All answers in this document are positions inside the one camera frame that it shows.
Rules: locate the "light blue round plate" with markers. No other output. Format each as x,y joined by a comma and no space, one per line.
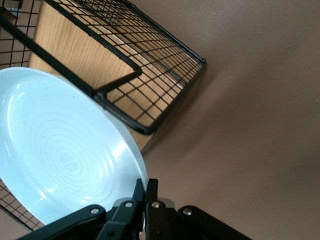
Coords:
57,150

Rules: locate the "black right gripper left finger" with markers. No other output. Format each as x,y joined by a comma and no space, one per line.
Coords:
112,225

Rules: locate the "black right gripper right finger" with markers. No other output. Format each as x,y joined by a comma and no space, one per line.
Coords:
175,227

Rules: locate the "wooden shelf black mesh sides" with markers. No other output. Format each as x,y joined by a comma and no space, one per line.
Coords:
75,50

